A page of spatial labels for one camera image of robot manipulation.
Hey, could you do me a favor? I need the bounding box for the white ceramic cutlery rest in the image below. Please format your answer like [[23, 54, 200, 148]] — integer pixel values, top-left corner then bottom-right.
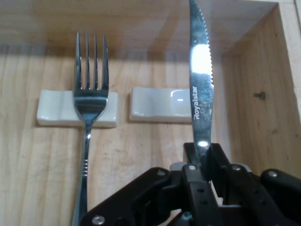
[[36, 89, 119, 129], [128, 86, 195, 125]]

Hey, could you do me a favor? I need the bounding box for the steel fork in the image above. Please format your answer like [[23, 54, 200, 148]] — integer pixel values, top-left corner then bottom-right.
[[71, 31, 110, 226]]

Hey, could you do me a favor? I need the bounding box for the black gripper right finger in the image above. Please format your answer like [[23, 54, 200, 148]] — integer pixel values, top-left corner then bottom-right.
[[208, 143, 301, 226]]

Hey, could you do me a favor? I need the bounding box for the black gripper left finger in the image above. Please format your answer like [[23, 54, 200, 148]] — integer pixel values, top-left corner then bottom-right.
[[79, 142, 224, 226]]

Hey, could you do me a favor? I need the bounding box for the steel table knife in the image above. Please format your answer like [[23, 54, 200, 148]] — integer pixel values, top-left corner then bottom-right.
[[188, 0, 216, 182]]

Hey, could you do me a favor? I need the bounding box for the light wooden drawer, black handle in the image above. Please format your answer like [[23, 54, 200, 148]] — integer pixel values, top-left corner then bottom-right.
[[0, 0, 301, 226]]

